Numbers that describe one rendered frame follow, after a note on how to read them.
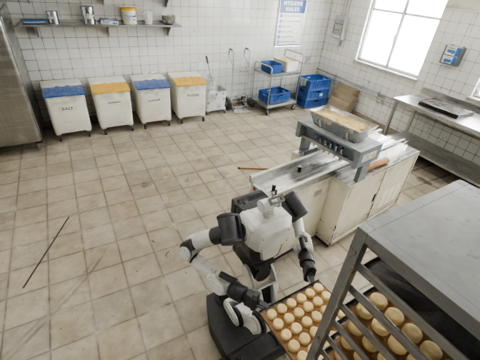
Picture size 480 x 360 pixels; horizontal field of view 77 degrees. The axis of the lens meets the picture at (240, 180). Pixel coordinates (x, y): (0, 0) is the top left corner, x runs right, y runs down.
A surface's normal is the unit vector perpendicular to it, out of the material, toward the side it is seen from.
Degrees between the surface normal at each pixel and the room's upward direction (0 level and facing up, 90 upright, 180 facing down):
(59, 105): 94
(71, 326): 0
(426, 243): 0
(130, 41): 90
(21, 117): 90
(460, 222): 0
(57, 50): 90
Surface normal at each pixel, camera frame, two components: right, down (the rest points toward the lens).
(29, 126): 0.47, 0.52
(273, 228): 0.41, -0.22
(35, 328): 0.07, -0.83
